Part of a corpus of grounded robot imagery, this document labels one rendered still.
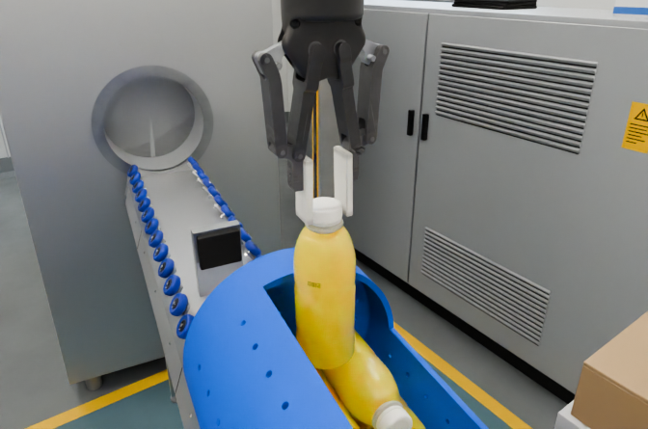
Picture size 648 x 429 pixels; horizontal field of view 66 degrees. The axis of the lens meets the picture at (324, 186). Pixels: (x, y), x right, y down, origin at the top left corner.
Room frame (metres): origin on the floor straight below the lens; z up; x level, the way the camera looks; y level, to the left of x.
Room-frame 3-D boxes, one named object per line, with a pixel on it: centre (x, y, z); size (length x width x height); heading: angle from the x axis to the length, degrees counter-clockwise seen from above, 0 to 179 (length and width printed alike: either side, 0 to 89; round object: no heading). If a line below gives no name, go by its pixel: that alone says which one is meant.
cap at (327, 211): (0.48, 0.00, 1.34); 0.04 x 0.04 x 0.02
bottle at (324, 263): (0.48, 0.00, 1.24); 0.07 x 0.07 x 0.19
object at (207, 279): (0.92, 0.22, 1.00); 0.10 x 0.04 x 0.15; 116
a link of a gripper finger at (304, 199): (0.47, 0.02, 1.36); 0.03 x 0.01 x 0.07; 26
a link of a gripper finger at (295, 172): (0.46, 0.04, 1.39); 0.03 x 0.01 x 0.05; 116
